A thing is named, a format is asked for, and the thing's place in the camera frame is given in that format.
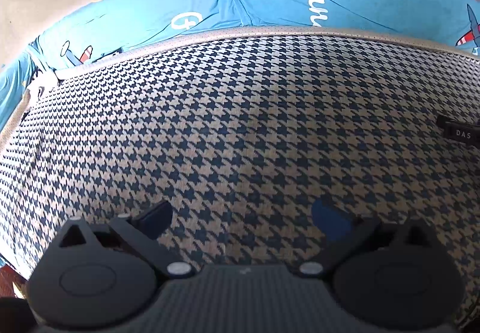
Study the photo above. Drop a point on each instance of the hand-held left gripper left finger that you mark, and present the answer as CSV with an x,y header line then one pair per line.
x,y
157,214

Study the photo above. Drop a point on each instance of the houndstooth sofa seat cover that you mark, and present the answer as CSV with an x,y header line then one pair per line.
x,y
225,112

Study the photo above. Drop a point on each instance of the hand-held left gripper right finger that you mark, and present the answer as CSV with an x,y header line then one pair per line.
x,y
330,220

